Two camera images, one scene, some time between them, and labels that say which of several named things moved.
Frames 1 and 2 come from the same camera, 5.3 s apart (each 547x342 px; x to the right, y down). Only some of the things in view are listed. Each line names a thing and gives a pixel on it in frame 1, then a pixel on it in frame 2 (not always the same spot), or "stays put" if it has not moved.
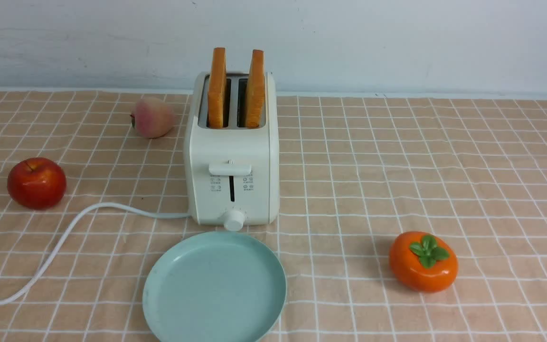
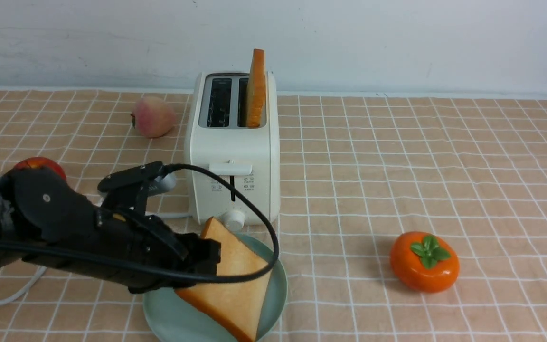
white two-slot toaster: [231, 173] stays put
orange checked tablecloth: [495, 175] stays put
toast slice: [217, 91] -> [238, 305]
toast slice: [255, 91] stays put
